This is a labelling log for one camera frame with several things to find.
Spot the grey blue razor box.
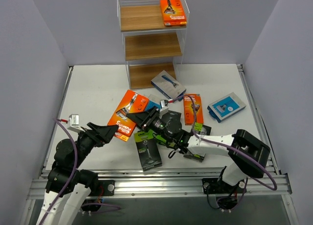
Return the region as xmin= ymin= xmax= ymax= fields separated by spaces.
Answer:
xmin=151 ymin=70 xmax=186 ymax=99

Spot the purple cable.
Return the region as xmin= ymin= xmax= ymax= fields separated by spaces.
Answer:
xmin=167 ymin=95 xmax=278 ymax=210
xmin=38 ymin=117 xmax=122 ymax=225

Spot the blue Harry's box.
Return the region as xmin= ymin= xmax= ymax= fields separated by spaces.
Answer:
xmin=145 ymin=94 xmax=161 ymax=111
xmin=207 ymin=92 xmax=246 ymax=123

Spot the black green razor box middle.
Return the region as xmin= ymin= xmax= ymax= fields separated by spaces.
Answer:
xmin=162 ymin=111 xmax=181 ymax=123

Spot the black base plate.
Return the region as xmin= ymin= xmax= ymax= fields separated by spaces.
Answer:
xmin=202 ymin=178 xmax=246 ymax=195
xmin=97 ymin=180 xmax=115 ymax=197

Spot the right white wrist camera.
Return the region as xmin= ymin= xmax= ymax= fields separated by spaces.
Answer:
xmin=159 ymin=100 xmax=169 ymax=116

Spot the large orange Fusion5 razor box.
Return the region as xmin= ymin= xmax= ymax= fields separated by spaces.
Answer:
xmin=108 ymin=90 xmax=149 ymax=142

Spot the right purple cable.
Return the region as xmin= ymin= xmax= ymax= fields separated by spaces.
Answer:
xmin=167 ymin=95 xmax=278 ymax=210

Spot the orange razor box on shelf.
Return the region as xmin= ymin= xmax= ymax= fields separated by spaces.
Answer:
xmin=160 ymin=0 xmax=187 ymax=26

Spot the black green razor box front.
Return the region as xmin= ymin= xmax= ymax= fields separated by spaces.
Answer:
xmin=134 ymin=130 xmax=162 ymax=172

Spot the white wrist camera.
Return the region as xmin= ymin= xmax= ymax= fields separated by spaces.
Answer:
xmin=67 ymin=114 xmax=82 ymax=133
xmin=159 ymin=100 xmax=169 ymax=116

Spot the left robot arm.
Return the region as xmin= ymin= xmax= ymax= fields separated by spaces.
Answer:
xmin=36 ymin=119 xmax=118 ymax=225

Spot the narrow orange Fusion5 razor box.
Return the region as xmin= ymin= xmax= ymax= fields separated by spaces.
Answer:
xmin=183 ymin=94 xmax=204 ymax=125

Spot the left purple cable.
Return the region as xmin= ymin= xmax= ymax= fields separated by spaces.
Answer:
xmin=38 ymin=117 xmax=122 ymax=225

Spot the white wire wooden shelf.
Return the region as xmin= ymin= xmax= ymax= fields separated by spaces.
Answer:
xmin=117 ymin=0 xmax=190 ymax=90

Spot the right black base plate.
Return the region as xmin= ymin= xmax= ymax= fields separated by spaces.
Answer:
xmin=202 ymin=178 xmax=246 ymax=195

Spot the black green razor box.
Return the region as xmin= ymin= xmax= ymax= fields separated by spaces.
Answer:
xmin=134 ymin=130 xmax=162 ymax=172
xmin=162 ymin=111 xmax=181 ymax=123

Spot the black box with face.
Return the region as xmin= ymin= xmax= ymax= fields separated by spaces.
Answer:
xmin=183 ymin=123 xmax=211 ymax=162

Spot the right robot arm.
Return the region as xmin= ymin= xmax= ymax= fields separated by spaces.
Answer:
xmin=126 ymin=108 xmax=270 ymax=192

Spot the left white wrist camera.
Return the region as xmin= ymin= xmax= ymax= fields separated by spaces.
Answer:
xmin=67 ymin=114 xmax=82 ymax=133

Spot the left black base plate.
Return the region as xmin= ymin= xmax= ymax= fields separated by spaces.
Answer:
xmin=97 ymin=180 xmax=115 ymax=197

